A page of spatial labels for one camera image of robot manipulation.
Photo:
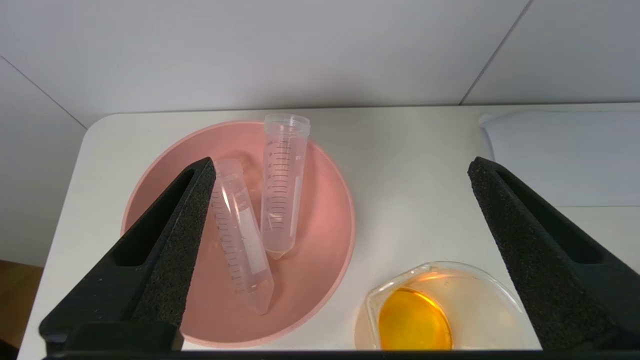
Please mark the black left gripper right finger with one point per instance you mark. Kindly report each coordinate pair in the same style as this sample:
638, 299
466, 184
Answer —
550, 270

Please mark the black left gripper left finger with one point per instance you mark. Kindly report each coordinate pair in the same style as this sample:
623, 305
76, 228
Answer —
150, 270

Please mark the test tube with yellow liquid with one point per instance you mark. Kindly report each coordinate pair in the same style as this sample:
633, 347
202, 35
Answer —
245, 250

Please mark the test tube with red liquid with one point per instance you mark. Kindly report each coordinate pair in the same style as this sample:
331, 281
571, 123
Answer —
282, 200

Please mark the clear plastic beaker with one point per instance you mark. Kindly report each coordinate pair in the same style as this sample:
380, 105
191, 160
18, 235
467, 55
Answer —
415, 320

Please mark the white paper sheet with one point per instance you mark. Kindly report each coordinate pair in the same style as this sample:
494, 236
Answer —
560, 155

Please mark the pink bowl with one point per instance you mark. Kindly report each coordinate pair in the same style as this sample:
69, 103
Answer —
320, 240

